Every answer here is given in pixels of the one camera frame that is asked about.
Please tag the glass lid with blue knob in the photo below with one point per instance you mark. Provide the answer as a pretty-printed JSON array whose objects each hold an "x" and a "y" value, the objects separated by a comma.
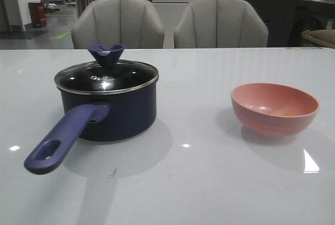
[{"x": 108, "y": 74}]

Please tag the dark sideboard counter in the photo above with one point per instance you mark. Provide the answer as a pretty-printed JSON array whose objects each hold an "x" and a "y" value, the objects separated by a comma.
[{"x": 287, "y": 19}]

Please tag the dark blue saucepan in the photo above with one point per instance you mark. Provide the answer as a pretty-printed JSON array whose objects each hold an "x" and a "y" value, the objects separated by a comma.
[{"x": 102, "y": 118}]

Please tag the red bin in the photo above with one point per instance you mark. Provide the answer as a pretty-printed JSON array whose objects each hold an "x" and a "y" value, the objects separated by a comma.
[{"x": 37, "y": 14}]

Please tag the right grey chair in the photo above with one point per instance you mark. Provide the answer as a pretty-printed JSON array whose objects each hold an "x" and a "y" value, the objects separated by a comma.
[{"x": 220, "y": 24}]

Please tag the left grey chair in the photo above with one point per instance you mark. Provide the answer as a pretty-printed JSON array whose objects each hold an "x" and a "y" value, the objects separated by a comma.
[{"x": 133, "y": 23}]

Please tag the pink bowl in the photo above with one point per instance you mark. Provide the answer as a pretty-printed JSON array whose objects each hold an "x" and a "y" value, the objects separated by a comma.
[{"x": 273, "y": 110}]

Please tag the beige sofa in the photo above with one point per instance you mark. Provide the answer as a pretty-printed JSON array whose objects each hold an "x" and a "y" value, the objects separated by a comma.
[{"x": 318, "y": 38}]

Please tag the grey chair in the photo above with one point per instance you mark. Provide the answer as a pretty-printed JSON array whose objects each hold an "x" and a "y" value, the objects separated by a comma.
[
  {"x": 220, "y": 24},
  {"x": 133, "y": 23}
]

